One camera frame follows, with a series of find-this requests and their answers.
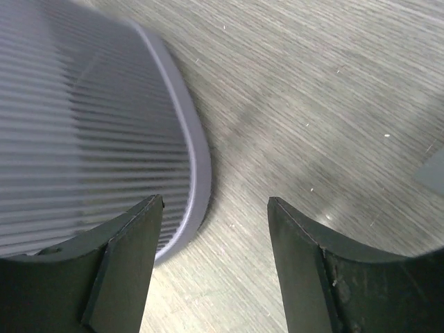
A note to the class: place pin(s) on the dark grey ribbed bin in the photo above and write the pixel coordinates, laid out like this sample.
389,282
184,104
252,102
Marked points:
95,117

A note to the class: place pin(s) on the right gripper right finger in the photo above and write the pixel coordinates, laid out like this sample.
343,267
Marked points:
332,283

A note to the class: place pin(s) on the grey storage crate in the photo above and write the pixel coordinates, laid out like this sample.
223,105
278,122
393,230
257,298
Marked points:
431,173

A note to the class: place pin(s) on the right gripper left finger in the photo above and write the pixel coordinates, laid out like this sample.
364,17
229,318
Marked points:
96,282

